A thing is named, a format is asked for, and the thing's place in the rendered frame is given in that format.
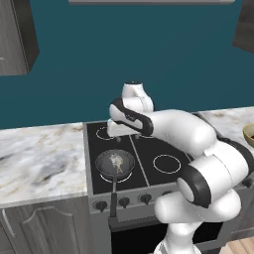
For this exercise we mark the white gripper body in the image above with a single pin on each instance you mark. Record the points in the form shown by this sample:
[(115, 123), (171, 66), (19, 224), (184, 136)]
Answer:
[(115, 128)]

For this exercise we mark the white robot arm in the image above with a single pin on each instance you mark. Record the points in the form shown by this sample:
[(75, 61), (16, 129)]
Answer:
[(185, 129)]

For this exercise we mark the pale fish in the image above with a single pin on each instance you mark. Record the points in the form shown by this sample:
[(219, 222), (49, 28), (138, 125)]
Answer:
[(116, 162)]

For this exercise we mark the dark frying pan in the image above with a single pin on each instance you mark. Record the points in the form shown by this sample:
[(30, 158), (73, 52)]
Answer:
[(105, 163)]

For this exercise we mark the black and grey stove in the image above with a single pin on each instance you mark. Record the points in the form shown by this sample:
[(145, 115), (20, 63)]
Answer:
[(158, 145)]

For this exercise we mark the black stove knob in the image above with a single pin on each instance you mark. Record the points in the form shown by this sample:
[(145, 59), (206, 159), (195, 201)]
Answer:
[(145, 198), (167, 192), (247, 182), (100, 205), (124, 202)]

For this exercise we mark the black oven door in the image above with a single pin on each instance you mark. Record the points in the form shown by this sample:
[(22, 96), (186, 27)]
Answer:
[(139, 239)]

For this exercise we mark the grey wood cabinet door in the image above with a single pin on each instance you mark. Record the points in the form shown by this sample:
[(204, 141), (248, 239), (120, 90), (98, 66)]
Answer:
[(53, 231), (4, 244), (246, 215)]

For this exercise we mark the olive yellow bowl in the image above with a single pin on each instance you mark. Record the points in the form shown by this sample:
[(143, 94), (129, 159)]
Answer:
[(249, 134)]

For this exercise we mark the grey range hood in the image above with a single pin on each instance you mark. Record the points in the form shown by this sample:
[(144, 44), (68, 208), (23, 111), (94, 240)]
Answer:
[(152, 1)]

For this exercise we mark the grey wood wall cupboard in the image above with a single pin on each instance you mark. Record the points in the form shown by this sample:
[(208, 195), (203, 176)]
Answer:
[(13, 36), (246, 23)]

